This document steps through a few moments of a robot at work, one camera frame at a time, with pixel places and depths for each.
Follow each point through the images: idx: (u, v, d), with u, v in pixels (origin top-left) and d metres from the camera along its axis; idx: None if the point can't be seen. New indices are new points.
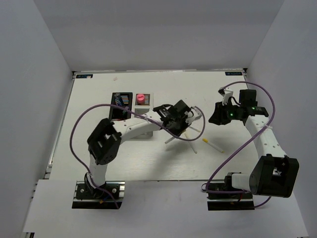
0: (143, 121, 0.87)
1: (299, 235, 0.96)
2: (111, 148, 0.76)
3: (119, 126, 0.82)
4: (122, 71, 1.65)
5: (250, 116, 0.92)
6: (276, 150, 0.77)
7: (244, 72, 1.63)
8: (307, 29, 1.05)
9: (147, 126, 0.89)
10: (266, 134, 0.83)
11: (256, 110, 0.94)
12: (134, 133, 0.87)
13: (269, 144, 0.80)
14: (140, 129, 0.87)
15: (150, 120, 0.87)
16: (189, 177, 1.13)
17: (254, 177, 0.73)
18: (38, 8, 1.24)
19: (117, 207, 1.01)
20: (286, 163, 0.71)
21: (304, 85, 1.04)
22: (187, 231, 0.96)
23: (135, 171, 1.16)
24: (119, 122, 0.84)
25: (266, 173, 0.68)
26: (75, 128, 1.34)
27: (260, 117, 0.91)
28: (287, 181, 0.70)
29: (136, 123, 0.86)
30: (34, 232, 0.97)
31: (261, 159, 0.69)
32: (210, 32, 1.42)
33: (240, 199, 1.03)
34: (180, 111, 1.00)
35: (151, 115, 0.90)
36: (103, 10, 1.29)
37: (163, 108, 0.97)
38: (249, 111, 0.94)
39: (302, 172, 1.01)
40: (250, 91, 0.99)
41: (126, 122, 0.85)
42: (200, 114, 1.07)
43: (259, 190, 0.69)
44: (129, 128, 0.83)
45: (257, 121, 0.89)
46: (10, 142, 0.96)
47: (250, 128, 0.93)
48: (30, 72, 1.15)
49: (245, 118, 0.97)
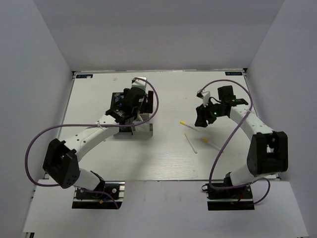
0: (97, 129, 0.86)
1: (299, 235, 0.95)
2: (71, 166, 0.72)
3: (72, 142, 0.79)
4: (122, 71, 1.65)
5: (233, 107, 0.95)
6: (265, 128, 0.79)
7: (244, 72, 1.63)
8: (306, 28, 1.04)
9: (105, 134, 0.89)
10: (251, 118, 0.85)
11: (237, 102, 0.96)
12: (94, 142, 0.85)
13: (256, 125, 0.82)
14: (97, 137, 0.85)
15: (104, 126, 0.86)
16: (189, 177, 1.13)
17: (251, 158, 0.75)
18: (38, 8, 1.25)
19: (117, 207, 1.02)
20: (276, 138, 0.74)
21: (304, 85, 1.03)
22: (187, 231, 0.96)
23: (134, 171, 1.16)
24: (70, 139, 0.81)
25: (261, 150, 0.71)
26: (75, 128, 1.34)
27: (242, 105, 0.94)
28: (281, 154, 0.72)
29: (91, 133, 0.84)
30: (34, 231, 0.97)
31: (253, 138, 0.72)
32: (210, 32, 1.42)
33: (241, 199, 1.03)
34: (133, 104, 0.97)
35: (104, 120, 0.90)
36: (103, 10, 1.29)
37: (116, 109, 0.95)
38: (231, 104, 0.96)
39: (302, 172, 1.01)
40: (227, 88, 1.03)
41: (79, 137, 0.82)
42: (139, 82, 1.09)
43: (259, 169, 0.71)
44: (82, 141, 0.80)
45: (240, 110, 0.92)
46: (10, 142, 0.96)
47: (235, 117, 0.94)
48: (31, 72, 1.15)
49: (229, 110, 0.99)
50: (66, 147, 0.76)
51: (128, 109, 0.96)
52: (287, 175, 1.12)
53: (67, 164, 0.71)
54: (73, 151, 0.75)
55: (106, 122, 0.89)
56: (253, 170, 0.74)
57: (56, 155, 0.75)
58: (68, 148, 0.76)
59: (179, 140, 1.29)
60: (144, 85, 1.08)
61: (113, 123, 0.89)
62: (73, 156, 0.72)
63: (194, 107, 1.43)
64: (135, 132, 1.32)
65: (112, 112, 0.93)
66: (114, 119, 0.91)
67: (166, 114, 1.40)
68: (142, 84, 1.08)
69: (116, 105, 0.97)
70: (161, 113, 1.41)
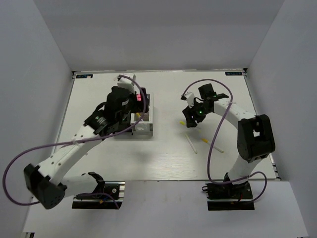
0: (73, 147, 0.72)
1: (299, 235, 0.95)
2: (47, 194, 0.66)
3: (45, 167, 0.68)
4: (122, 71, 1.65)
5: (215, 102, 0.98)
6: (247, 114, 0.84)
7: (244, 72, 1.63)
8: (306, 28, 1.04)
9: (85, 148, 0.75)
10: (234, 108, 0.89)
11: (218, 97, 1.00)
12: (73, 160, 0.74)
13: (239, 113, 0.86)
14: (76, 154, 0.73)
15: (81, 142, 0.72)
16: (189, 177, 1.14)
17: (241, 145, 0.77)
18: (38, 8, 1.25)
19: (117, 207, 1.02)
20: (259, 122, 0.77)
21: (304, 85, 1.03)
22: (187, 231, 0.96)
23: (134, 171, 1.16)
24: (44, 162, 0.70)
25: (248, 135, 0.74)
26: (75, 129, 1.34)
27: (223, 99, 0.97)
28: (267, 136, 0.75)
29: (67, 152, 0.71)
30: (34, 232, 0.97)
31: (239, 124, 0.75)
32: (210, 32, 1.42)
33: (240, 199, 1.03)
34: (117, 108, 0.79)
35: (81, 134, 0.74)
36: (103, 9, 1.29)
37: (95, 116, 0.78)
38: (213, 99, 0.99)
39: (303, 172, 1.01)
40: (207, 86, 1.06)
41: (52, 158, 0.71)
42: (125, 80, 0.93)
43: (250, 153, 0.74)
44: (58, 164, 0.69)
45: (223, 102, 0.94)
46: (10, 142, 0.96)
47: (219, 111, 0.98)
48: (31, 72, 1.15)
49: (213, 106, 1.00)
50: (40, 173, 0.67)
51: (111, 114, 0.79)
52: (287, 175, 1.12)
53: (41, 193, 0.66)
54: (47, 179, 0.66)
55: (83, 136, 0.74)
56: (244, 155, 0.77)
57: None
58: (40, 175, 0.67)
59: (179, 140, 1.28)
60: (131, 84, 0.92)
61: (91, 136, 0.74)
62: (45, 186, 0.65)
63: None
64: (135, 132, 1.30)
65: (91, 121, 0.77)
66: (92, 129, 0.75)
67: (166, 114, 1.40)
68: (128, 82, 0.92)
69: (96, 110, 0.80)
70: (161, 113, 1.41)
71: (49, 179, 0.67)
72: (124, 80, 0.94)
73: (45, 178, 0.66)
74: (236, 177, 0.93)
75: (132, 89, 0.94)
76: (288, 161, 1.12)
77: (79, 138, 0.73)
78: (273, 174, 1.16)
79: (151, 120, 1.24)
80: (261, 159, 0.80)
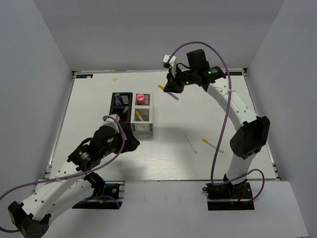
0: (56, 183, 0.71)
1: (299, 235, 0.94)
2: (29, 230, 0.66)
3: (28, 205, 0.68)
4: (122, 71, 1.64)
5: (211, 84, 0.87)
6: (249, 114, 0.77)
7: (244, 72, 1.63)
8: (306, 28, 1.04)
9: (68, 184, 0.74)
10: (234, 100, 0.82)
11: (213, 74, 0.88)
12: (57, 197, 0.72)
13: (240, 110, 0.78)
14: (59, 191, 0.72)
15: (64, 178, 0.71)
16: (189, 177, 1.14)
17: (235, 144, 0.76)
18: (38, 8, 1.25)
19: (117, 207, 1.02)
20: (258, 123, 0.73)
21: (303, 85, 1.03)
22: (186, 231, 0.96)
23: (134, 171, 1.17)
24: (29, 199, 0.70)
25: (247, 140, 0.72)
26: (75, 128, 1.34)
27: (221, 81, 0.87)
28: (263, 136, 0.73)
29: (50, 189, 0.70)
30: None
31: (241, 130, 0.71)
32: (210, 32, 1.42)
33: (240, 199, 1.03)
34: (102, 144, 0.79)
35: (64, 170, 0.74)
36: (102, 9, 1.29)
37: (79, 150, 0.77)
38: (208, 77, 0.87)
39: (303, 172, 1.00)
40: (198, 53, 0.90)
41: (36, 195, 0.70)
42: (112, 120, 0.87)
43: (244, 150, 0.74)
44: (40, 203, 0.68)
45: (220, 88, 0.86)
46: (10, 142, 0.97)
47: (214, 95, 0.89)
48: (30, 72, 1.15)
49: (206, 84, 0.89)
50: (23, 211, 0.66)
51: (95, 150, 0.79)
52: (287, 175, 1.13)
53: (24, 230, 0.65)
54: (28, 218, 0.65)
55: (67, 173, 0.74)
56: (238, 151, 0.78)
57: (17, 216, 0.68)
58: (24, 212, 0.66)
59: (179, 140, 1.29)
60: (114, 123, 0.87)
61: (74, 172, 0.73)
62: (27, 224, 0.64)
63: (193, 107, 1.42)
64: (135, 132, 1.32)
65: (75, 156, 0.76)
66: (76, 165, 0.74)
67: (166, 114, 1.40)
68: (112, 122, 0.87)
69: (81, 145, 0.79)
70: (161, 113, 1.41)
71: (31, 216, 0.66)
72: (110, 120, 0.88)
73: (28, 216, 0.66)
74: (235, 176, 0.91)
75: (117, 129, 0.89)
76: (288, 161, 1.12)
77: (62, 174, 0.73)
78: (273, 174, 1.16)
79: (151, 120, 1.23)
80: (253, 153, 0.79)
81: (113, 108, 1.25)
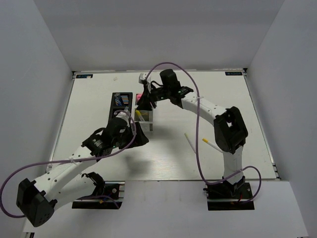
0: (70, 165, 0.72)
1: (299, 235, 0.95)
2: (41, 208, 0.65)
3: (41, 183, 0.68)
4: (122, 71, 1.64)
5: (183, 99, 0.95)
6: (219, 108, 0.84)
7: (244, 72, 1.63)
8: (307, 28, 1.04)
9: (80, 169, 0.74)
10: (203, 103, 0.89)
11: (183, 92, 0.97)
12: (68, 179, 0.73)
13: (211, 109, 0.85)
14: (72, 174, 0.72)
15: (78, 161, 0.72)
16: (189, 177, 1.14)
17: (219, 140, 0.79)
18: (38, 9, 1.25)
19: (117, 207, 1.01)
20: (231, 114, 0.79)
21: (303, 85, 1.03)
22: (187, 231, 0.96)
23: (135, 171, 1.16)
24: (41, 178, 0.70)
25: (224, 130, 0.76)
26: (76, 129, 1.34)
27: (189, 94, 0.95)
28: (239, 124, 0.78)
29: (64, 170, 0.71)
30: (34, 232, 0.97)
31: (215, 122, 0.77)
32: (210, 32, 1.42)
33: (241, 199, 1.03)
34: (114, 133, 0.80)
35: (79, 153, 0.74)
36: (102, 9, 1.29)
37: (92, 138, 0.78)
38: (179, 96, 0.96)
39: (303, 172, 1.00)
40: (171, 76, 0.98)
41: (49, 174, 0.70)
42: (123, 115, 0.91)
43: (230, 144, 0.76)
44: (53, 182, 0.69)
45: (190, 98, 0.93)
46: (10, 142, 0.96)
47: (188, 107, 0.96)
48: (31, 72, 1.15)
49: (180, 102, 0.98)
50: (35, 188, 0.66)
51: (108, 139, 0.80)
52: (287, 176, 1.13)
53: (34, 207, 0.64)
54: (41, 195, 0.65)
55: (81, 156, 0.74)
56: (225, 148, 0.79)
57: None
58: (36, 189, 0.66)
59: (179, 140, 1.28)
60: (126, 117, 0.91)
61: (87, 155, 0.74)
62: (40, 201, 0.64)
63: None
64: None
65: (89, 143, 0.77)
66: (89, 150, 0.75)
67: (166, 113, 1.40)
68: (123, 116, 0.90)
69: (94, 134, 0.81)
70: (161, 113, 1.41)
71: (44, 193, 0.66)
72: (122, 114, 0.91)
73: (41, 193, 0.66)
74: (231, 174, 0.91)
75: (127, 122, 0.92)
76: (288, 161, 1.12)
77: (76, 157, 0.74)
78: (273, 174, 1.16)
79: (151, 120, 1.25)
80: (240, 146, 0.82)
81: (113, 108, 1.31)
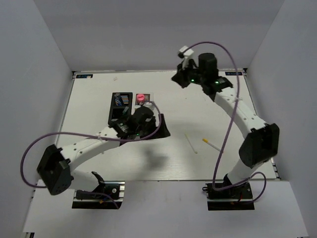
0: (96, 141, 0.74)
1: (299, 235, 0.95)
2: (63, 175, 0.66)
3: (68, 151, 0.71)
4: (122, 71, 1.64)
5: (218, 92, 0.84)
6: (257, 121, 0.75)
7: (244, 72, 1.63)
8: (307, 27, 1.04)
9: (104, 148, 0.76)
10: (240, 108, 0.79)
11: (221, 85, 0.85)
12: (91, 154, 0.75)
13: (248, 118, 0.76)
14: (96, 149, 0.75)
15: (104, 139, 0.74)
16: (189, 177, 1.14)
17: (245, 152, 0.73)
18: (38, 9, 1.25)
19: (117, 207, 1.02)
20: (267, 131, 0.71)
21: (303, 85, 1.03)
22: (187, 231, 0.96)
23: (135, 171, 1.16)
24: (67, 147, 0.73)
25: (255, 147, 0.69)
26: (76, 128, 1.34)
27: (228, 90, 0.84)
28: (273, 145, 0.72)
29: (90, 144, 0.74)
30: (34, 232, 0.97)
31: (249, 137, 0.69)
32: (210, 32, 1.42)
33: (240, 199, 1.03)
34: (140, 121, 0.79)
35: (105, 133, 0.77)
36: (102, 9, 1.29)
37: (119, 122, 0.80)
38: (215, 88, 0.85)
39: (303, 172, 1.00)
40: (213, 61, 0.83)
41: (76, 146, 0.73)
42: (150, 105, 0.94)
43: (254, 161, 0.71)
44: (79, 153, 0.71)
45: (227, 96, 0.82)
46: (10, 142, 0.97)
47: (220, 102, 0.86)
48: (31, 72, 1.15)
49: (214, 93, 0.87)
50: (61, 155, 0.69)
51: (133, 125, 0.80)
52: (287, 176, 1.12)
53: (58, 173, 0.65)
54: (66, 161, 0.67)
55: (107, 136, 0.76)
56: (245, 160, 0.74)
57: (51, 161, 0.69)
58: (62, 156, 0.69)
59: (179, 140, 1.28)
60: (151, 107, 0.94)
61: (114, 136, 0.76)
62: (64, 166, 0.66)
63: (194, 107, 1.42)
64: None
65: (115, 126, 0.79)
66: (115, 132, 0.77)
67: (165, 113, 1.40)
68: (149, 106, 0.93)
69: (122, 118, 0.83)
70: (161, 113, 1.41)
71: (69, 161, 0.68)
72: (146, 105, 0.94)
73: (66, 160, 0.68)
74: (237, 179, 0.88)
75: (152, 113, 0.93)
76: (288, 161, 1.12)
77: (102, 135, 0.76)
78: (273, 174, 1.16)
79: None
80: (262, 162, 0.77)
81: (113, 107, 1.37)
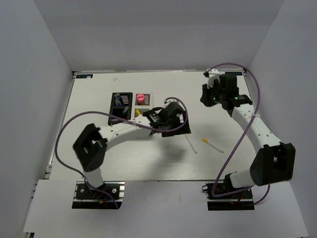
0: (132, 126, 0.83)
1: (299, 235, 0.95)
2: (99, 152, 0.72)
3: (105, 131, 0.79)
4: (122, 71, 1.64)
5: (236, 107, 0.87)
6: (271, 139, 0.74)
7: (244, 72, 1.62)
8: (307, 27, 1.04)
9: (136, 133, 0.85)
10: (256, 124, 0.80)
11: (239, 100, 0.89)
12: (124, 138, 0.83)
13: (262, 134, 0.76)
14: (130, 134, 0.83)
15: (138, 125, 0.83)
16: (189, 177, 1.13)
17: (256, 169, 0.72)
18: (38, 9, 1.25)
19: (117, 207, 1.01)
20: (282, 149, 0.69)
21: (303, 85, 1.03)
22: (187, 231, 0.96)
23: (135, 171, 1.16)
24: (104, 128, 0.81)
25: (266, 165, 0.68)
26: (76, 128, 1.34)
27: (246, 106, 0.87)
28: (287, 167, 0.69)
29: (125, 127, 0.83)
30: (34, 232, 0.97)
31: (260, 152, 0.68)
32: (210, 32, 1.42)
33: (240, 199, 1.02)
34: (172, 115, 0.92)
35: (139, 120, 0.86)
36: (102, 9, 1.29)
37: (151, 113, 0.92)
38: (234, 102, 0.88)
39: (303, 172, 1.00)
40: (231, 78, 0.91)
41: (112, 128, 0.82)
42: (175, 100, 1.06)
43: (264, 181, 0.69)
44: (115, 134, 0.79)
45: (244, 111, 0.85)
46: (10, 142, 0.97)
47: (237, 118, 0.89)
48: (31, 72, 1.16)
49: (231, 108, 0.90)
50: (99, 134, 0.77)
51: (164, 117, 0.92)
52: None
53: (95, 149, 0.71)
54: (104, 140, 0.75)
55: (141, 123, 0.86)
56: (256, 179, 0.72)
57: (88, 138, 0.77)
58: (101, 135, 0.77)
59: (178, 140, 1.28)
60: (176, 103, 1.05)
61: (147, 124, 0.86)
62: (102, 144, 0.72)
63: (195, 107, 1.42)
64: None
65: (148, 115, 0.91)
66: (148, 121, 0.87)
67: None
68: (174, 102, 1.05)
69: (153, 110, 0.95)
70: None
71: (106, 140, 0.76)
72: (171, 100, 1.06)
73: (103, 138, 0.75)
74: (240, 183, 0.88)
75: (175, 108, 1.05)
76: None
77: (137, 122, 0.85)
78: None
79: None
80: None
81: (112, 107, 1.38)
